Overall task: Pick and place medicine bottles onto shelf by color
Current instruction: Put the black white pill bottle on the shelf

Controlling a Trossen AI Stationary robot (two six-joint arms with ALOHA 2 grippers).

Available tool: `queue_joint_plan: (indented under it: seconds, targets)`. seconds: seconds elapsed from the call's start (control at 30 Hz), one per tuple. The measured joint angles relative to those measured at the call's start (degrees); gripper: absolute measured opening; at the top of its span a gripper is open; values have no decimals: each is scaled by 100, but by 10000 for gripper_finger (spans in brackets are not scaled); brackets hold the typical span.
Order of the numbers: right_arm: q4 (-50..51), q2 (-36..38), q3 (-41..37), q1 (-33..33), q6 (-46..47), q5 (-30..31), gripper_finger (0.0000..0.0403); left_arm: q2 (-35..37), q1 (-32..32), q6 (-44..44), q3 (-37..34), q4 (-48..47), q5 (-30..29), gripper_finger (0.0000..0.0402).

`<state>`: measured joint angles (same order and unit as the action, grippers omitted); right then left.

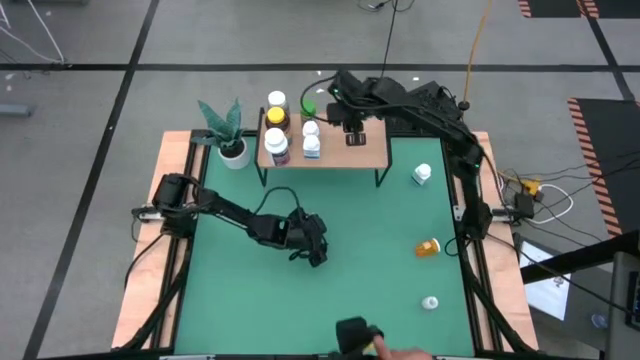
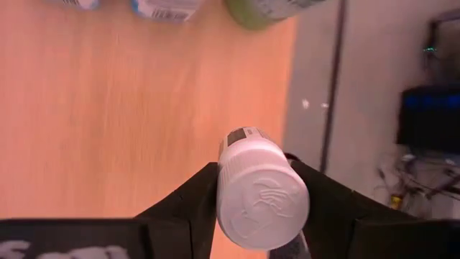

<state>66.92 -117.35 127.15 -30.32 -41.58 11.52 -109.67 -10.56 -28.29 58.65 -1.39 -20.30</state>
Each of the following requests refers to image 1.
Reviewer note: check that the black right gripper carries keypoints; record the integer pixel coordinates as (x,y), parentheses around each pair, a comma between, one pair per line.
(350,117)

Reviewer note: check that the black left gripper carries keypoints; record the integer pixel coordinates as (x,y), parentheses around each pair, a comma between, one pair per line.
(307,237)

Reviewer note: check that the all-white squarish bottle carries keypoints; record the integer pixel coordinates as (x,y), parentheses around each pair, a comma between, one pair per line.
(311,128)

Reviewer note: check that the green bottle green cap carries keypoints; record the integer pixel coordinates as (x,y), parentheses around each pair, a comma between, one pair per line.
(308,107)

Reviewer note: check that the white bottle blue label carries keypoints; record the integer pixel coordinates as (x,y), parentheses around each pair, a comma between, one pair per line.
(421,174)
(311,146)

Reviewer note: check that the brown bottle yellow cap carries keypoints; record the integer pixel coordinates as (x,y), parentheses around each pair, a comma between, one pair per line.
(276,117)

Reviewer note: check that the large white bottle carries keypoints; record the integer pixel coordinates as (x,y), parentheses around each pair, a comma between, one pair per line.
(276,146)

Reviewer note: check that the orange pill bottle white cap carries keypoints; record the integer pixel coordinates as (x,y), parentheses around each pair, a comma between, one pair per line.
(427,247)

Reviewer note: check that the small white bottle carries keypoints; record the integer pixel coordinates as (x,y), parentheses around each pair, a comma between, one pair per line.
(429,302)

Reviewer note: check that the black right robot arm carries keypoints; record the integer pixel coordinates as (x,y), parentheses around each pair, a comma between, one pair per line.
(425,107)

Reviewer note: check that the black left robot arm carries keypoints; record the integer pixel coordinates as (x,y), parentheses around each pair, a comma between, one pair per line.
(230,212)

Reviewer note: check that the green table mat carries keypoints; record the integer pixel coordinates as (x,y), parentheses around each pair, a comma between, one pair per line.
(250,310)

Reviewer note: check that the black perforated computer case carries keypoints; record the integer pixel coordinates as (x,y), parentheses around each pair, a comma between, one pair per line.
(442,95)

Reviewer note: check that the black handheld device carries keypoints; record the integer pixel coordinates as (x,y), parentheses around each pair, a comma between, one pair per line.
(355,334)

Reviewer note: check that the snake plant in white pot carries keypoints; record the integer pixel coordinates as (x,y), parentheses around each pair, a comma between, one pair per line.
(227,135)

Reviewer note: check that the person's hand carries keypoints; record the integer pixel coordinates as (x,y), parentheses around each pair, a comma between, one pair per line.
(397,354)

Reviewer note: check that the black power adapter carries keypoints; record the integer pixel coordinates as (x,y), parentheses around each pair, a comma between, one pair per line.
(525,205)

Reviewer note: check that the black mat with hazard stripes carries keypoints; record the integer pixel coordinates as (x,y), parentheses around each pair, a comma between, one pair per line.
(615,130)
(555,6)

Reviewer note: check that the monitor with white screen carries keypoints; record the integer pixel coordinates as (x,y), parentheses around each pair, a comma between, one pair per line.
(547,285)

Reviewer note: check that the black metal bar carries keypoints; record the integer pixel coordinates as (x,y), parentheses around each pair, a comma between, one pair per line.
(575,257)

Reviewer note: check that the small clear lid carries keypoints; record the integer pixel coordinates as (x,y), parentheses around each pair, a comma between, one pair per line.
(598,320)

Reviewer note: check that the grey flat object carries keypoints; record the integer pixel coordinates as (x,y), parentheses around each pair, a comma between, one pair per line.
(15,110)

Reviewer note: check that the grey metal cabinet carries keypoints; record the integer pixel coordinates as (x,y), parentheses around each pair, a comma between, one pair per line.
(622,310)

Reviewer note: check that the wooden shelf black metal frame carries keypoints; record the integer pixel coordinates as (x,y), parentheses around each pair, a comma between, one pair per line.
(345,155)

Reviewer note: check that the black aluminium table frame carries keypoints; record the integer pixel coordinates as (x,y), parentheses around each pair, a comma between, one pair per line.
(171,310)

